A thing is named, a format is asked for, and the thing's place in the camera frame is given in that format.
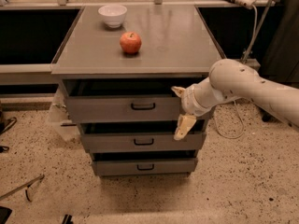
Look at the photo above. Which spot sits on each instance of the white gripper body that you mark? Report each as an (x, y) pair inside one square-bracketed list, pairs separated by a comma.
[(188, 101)]

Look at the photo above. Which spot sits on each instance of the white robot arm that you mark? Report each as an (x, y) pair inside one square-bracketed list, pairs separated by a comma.
[(229, 80)]

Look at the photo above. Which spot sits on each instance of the red apple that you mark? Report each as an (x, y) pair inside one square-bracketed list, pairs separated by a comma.
[(130, 42)]

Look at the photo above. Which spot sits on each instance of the grey bottom drawer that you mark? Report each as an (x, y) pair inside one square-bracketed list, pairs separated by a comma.
[(144, 163)]

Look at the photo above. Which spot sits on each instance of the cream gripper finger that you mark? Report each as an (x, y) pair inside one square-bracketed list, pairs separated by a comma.
[(184, 125), (178, 91)]

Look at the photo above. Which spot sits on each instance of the grey top drawer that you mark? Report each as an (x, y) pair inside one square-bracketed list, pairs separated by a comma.
[(124, 99)]

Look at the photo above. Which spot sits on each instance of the grey drawer cabinet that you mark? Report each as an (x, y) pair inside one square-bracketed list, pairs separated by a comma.
[(168, 33)]

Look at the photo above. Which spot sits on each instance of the metal rod on floor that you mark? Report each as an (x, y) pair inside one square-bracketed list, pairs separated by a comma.
[(25, 185)]

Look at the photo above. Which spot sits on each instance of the grey middle drawer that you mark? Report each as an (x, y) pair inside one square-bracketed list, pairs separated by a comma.
[(139, 136)]

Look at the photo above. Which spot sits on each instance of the white ceramic bowl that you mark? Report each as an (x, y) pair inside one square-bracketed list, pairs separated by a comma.
[(113, 15)]

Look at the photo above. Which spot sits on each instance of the grey metal rail frame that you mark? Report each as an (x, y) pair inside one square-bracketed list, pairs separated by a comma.
[(30, 74)]

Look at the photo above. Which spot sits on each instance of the grey drawer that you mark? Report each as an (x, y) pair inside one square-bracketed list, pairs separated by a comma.
[(139, 136), (144, 163), (124, 99)]

